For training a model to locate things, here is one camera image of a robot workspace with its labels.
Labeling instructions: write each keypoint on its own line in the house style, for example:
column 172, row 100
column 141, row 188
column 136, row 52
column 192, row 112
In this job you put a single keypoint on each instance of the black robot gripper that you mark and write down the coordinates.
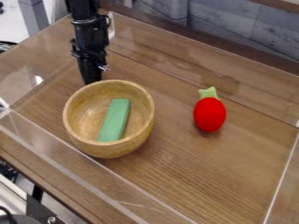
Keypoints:
column 90, row 37

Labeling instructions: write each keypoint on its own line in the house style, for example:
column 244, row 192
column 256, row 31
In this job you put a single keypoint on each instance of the brown wooden bowl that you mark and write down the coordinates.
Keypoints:
column 84, row 114

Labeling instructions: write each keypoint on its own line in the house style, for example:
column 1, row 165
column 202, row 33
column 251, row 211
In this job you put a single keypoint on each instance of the green rectangular stick block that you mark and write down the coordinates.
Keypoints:
column 114, row 122

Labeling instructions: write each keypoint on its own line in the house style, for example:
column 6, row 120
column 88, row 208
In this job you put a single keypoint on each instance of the red plush radish toy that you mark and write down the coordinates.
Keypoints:
column 209, row 111

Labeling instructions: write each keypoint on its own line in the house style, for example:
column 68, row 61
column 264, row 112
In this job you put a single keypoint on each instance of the grey metal post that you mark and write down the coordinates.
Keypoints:
column 33, row 15

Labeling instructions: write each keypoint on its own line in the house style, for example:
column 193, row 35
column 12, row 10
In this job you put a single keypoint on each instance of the clear acrylic tray enclosure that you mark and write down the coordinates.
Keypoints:
column 233, row 176

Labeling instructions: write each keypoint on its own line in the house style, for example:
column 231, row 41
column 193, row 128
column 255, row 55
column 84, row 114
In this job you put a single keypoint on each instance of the black bracket with screw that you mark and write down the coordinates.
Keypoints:
column 37, row 211

